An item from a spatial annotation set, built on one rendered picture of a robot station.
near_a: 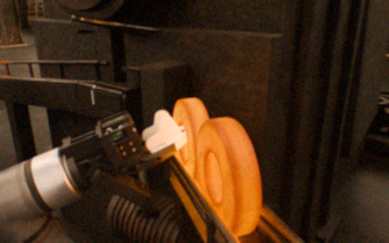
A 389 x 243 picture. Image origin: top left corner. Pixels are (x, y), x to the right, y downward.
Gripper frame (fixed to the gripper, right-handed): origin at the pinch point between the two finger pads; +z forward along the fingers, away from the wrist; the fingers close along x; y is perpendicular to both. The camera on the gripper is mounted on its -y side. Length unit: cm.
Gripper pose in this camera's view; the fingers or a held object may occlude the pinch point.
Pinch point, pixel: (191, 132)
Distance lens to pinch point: 57.8
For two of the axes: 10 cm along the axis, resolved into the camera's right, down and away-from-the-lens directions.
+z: 9.1, -3.9, 1.5
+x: -2.9, -3.3, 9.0
